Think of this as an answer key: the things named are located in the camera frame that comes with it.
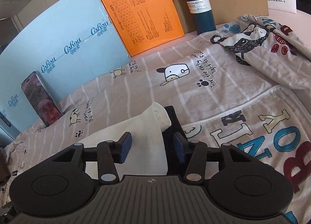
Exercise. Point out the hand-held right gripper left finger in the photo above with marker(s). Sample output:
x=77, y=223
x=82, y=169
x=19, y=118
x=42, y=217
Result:
x=125, y=148

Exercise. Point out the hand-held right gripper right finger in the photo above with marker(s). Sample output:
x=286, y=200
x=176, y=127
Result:
x=179, y=147

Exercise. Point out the white and black shirt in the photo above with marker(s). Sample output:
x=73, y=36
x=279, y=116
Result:
x=145, y=146

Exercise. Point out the grey striped printed bedsheet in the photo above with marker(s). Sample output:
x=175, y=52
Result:
x=145, y=87

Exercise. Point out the grey cartoon printed cloth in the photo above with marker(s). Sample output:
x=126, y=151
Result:
x=267, y=129

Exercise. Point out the black smartphone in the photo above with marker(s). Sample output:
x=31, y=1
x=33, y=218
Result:
x=41, y=102

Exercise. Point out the small light blue carton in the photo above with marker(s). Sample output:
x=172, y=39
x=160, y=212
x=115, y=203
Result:
x=4, y=126

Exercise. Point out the dark blue vacuum bottle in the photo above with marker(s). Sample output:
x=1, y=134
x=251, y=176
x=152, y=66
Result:
x=204, y=17

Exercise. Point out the large light blue carton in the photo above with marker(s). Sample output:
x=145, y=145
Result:
x=60, y=31

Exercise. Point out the orange printed box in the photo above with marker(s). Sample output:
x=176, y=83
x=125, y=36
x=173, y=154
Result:
x=141, y=12

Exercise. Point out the brown cardboard box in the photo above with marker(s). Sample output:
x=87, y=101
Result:
x=233, y=2

